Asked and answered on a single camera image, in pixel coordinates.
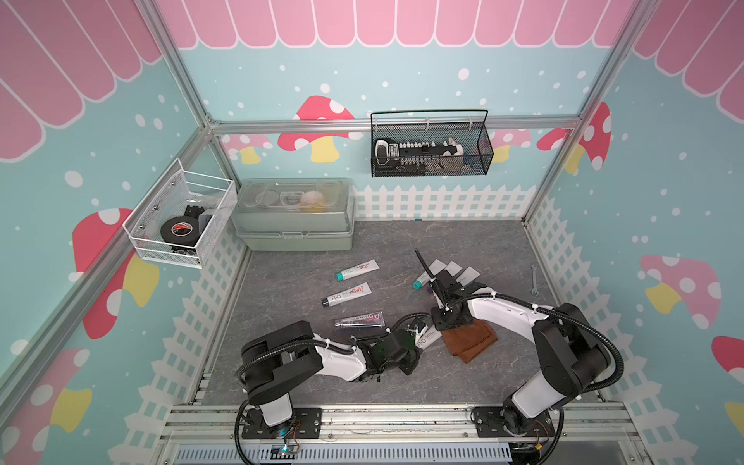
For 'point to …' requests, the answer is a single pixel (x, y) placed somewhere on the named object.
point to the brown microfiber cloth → (469, 341)
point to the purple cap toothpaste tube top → (429, 337)
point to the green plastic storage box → (294, 213)
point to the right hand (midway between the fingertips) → (441, 322)
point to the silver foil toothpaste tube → (375, 319)
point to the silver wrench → (534, 292)
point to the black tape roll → (180, 230)
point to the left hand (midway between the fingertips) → (416, 353)
